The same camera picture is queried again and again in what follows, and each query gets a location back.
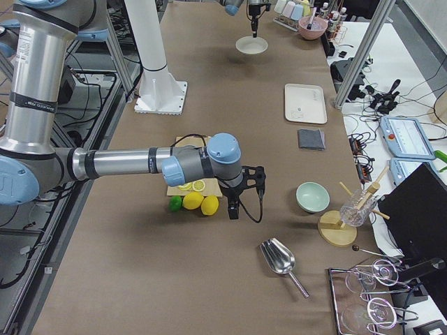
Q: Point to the pink ice bowl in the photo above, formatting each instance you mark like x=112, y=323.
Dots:
x=318, y=28

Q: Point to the green lime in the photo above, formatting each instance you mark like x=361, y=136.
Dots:
x=175, y=203

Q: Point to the lemon slice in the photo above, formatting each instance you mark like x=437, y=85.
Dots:
x=198, y=185
x=186, y=186

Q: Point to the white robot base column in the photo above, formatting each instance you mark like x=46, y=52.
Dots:
x=159, y=91

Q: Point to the yellow lemon near scoop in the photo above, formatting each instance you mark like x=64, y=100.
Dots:
x=209, y=205

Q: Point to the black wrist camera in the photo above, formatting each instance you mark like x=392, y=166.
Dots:
x=253, y=177

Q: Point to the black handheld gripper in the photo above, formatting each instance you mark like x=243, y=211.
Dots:
x=383, y=103

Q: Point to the clear glass cup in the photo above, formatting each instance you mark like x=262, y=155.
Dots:
x=357, y=208

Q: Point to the grey folded cloth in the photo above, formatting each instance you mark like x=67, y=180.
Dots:
x=312, y=139

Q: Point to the wooden cup stand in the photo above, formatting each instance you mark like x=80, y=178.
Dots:
x=337, y=233

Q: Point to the cream rabbit tray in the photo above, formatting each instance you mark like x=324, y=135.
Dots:
x=304, y=103

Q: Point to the wire glass rack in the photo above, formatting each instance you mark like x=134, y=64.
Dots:
x=361, y=298

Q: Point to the black monitor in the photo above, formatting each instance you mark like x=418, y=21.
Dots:
x=417, y=211

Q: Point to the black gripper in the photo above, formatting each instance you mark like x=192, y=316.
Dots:
x=232, y=192
x=253, y=16

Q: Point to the blue teach pendant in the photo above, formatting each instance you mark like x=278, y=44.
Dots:
x=401, y=168
x=406, y=138

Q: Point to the metal scoop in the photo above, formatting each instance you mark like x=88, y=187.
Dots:
x=281, y=261

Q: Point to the mint green bowl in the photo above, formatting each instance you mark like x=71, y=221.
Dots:
x=312, y=197

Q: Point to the cream round plate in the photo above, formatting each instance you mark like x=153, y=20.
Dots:
x=251, y=46

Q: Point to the aluminium frame post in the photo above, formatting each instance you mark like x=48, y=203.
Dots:
x=379, y=17

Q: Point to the white cup rack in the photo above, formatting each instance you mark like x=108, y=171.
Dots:
x=290, y=12

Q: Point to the wooden cutting board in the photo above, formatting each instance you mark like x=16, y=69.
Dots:
x=211, y=185

